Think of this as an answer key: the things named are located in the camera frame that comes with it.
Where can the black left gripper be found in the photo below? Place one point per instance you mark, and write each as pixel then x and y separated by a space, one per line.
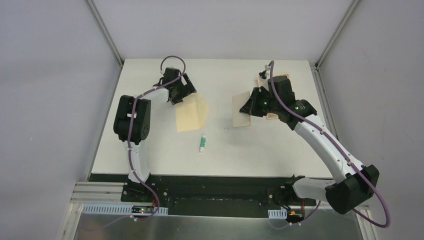
pixel 180 88

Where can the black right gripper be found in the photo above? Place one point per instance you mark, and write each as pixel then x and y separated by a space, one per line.
pixel 250 107

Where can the cream paper envelope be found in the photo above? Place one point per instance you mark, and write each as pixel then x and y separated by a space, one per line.
pixel 191 114

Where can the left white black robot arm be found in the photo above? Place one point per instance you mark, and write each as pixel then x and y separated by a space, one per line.
pixel 133 118

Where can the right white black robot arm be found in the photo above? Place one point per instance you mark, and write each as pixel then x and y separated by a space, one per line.
pixel 352 182

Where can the green white glue stick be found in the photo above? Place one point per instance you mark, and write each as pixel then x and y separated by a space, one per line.
pixel 202 144

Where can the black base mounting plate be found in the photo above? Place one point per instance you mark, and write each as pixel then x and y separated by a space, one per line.
pixel 216 196

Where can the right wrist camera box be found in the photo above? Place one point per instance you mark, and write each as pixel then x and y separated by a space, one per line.
pixel 263 74

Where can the right white cable duct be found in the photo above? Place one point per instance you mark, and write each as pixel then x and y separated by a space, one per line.
pixel 277 213

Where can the white cable duct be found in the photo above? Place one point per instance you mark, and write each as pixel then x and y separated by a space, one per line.
pixel 277 213
pixel 123 209

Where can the left white cable duct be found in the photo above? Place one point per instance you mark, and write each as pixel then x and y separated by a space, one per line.
pixel 123 209

